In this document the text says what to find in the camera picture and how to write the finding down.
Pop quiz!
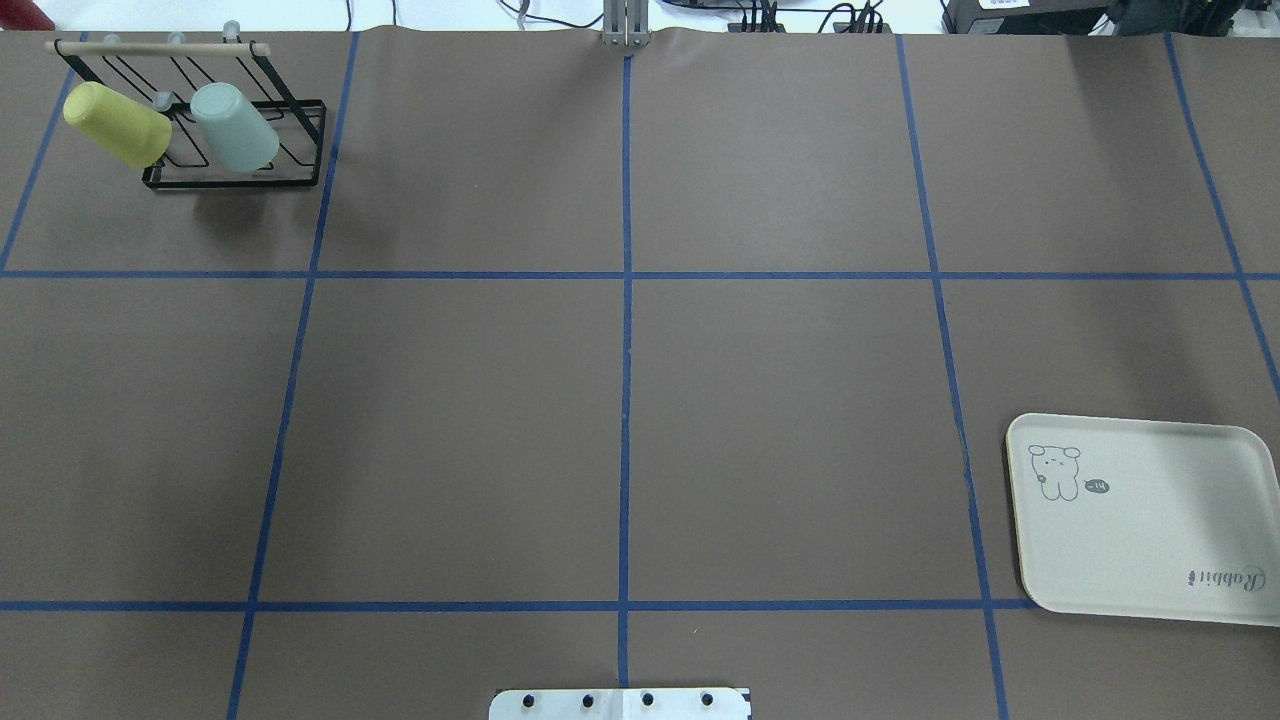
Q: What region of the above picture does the light green cup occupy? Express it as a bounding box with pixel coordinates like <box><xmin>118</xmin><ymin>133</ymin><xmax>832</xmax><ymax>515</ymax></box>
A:
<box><xmin>189</xmin><ymin>82</ymin><xmax>280</xmax><ymax>173</ymax></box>

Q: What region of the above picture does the cream rabbit tray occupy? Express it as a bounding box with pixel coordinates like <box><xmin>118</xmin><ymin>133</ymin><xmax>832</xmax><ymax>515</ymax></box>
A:
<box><xmin>1005</xmin><ymin>413</ymin><xmax>1279</xmax><ymax>626</ymax></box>

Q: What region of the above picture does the yellow cup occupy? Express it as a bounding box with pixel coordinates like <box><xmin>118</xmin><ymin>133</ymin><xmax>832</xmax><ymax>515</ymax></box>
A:
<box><xmin>61</xmin><ymin>81</ymin><xmax>173</xmax><ymax>170</ymax></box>

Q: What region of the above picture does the aluminium frame post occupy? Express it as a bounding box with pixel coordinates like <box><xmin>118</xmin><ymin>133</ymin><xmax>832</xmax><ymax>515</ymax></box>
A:
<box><xmin>600</xmin><ymin>0</ymin><xmax>652</xmax><ymax>47</ymax></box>

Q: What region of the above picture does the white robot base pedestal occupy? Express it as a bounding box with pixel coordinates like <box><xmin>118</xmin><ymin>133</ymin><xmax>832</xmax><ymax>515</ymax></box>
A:
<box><xmin>488</xmin><ymin>687</ymin><xmax>753</xmax><ymax>719</ymax></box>

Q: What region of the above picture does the black wire cup rack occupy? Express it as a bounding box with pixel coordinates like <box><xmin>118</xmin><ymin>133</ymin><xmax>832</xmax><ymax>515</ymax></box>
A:
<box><xmin>44</xmin><ymin>20</ymin><xmax>328</xmax><ymax>191</ymax></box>

